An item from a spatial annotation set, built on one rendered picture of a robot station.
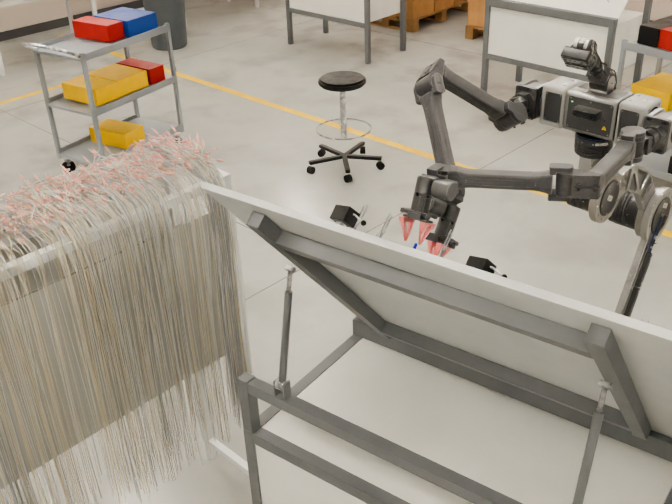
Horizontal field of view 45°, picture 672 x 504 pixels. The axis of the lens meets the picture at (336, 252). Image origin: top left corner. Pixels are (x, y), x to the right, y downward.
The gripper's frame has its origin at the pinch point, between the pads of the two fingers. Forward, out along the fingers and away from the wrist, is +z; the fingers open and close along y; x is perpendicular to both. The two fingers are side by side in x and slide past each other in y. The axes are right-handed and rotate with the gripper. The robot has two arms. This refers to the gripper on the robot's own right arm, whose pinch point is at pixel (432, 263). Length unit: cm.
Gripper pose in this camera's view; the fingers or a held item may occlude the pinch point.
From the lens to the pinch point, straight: 263.5
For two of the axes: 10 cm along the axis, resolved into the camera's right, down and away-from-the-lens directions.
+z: -3.3, 9.4, -0.6
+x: 5.5, 2.4, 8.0
